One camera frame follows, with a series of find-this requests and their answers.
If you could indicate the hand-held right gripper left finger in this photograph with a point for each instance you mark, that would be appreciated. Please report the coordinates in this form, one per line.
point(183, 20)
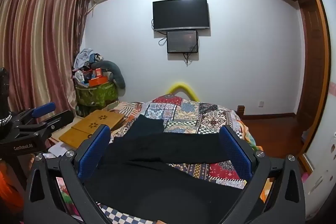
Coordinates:
point(94, 153)

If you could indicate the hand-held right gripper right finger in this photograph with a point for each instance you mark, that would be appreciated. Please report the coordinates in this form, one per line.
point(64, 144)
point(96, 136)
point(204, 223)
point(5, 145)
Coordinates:
point(233, 153)

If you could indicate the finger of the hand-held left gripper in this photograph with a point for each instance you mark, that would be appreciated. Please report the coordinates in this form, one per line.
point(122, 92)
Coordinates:
point(56, 120)
point(43, 109)

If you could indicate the black pants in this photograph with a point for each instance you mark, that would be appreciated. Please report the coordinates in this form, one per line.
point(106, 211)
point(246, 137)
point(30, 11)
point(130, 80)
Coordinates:
point(162, 176)

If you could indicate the orange fleece blanket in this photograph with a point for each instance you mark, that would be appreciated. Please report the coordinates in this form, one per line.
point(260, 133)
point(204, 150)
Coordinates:
point(252, 138)

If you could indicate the wooden lap desk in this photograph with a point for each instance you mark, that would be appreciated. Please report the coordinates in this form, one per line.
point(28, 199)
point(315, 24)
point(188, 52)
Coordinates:
point(92, 127)

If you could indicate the white paper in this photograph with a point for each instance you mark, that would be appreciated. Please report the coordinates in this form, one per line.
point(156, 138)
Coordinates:
point(59, 150)

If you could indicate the orange cloth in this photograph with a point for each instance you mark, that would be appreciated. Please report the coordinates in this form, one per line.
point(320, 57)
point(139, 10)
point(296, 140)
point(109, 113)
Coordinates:
point(9, 187)

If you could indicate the green fabric bag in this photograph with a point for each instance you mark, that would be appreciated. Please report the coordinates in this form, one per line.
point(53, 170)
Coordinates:
point(97, 95)

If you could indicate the orange box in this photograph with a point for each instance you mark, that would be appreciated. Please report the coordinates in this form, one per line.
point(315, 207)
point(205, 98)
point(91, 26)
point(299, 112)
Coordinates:
point(97, 80)

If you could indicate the patchwork blanket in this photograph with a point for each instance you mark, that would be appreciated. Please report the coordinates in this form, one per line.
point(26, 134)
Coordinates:
point(183, 113)

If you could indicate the striped pink curtain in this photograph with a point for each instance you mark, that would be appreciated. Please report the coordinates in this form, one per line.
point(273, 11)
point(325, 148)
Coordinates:
point(36, 43)

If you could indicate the pile of clothes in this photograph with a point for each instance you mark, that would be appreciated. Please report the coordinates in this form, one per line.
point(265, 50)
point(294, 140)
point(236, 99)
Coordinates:
point(85, 57)

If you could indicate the grey long pillow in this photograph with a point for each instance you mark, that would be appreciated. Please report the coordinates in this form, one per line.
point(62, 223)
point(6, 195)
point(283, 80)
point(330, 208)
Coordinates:
point(115, 71)

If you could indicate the yellow foam tube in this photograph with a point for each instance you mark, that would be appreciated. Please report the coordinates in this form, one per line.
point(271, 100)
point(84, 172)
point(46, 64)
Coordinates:
point(183, 90)

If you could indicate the white sliding door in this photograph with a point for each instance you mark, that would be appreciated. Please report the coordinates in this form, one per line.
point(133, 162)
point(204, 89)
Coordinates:
point(324, 121)

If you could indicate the small black monitor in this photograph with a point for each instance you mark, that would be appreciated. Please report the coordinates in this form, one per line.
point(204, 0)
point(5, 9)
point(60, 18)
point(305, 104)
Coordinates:
point(182, 41)

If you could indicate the wooden wardrobe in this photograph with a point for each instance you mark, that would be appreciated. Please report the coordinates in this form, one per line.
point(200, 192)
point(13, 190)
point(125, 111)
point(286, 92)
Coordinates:
point(302, 16)

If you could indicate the wooden bed post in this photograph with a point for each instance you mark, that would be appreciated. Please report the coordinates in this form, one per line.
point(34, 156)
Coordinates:
point(240, 109)

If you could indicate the black wall television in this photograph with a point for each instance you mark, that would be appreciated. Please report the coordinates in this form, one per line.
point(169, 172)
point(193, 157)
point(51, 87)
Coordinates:
point(181, 14)

